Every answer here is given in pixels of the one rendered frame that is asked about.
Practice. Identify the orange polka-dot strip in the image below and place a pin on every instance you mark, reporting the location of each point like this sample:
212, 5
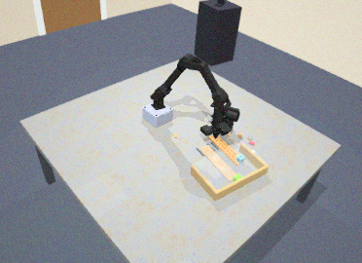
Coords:
219, 142

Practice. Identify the pale orange strip with blue speckles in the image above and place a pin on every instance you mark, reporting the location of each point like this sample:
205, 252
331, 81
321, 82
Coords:
207, 151

